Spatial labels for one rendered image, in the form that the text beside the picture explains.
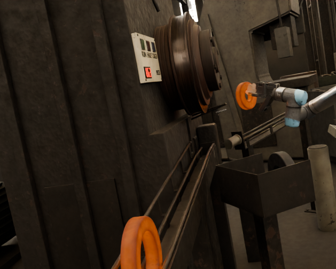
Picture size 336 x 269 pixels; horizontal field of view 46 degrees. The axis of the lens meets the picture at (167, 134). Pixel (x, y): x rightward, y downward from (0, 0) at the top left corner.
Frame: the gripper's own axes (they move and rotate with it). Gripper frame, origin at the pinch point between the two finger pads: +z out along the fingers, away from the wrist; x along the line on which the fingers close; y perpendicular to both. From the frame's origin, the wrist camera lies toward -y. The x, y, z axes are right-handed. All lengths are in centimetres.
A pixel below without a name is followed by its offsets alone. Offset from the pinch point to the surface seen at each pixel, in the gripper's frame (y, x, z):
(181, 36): 34, 62, -10
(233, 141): -24.5, 14.9, -4.1
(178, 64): 23, 66, -13
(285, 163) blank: -3, 74, -69
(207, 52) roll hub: 27, 52, -16
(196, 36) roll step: 33, 54, -11
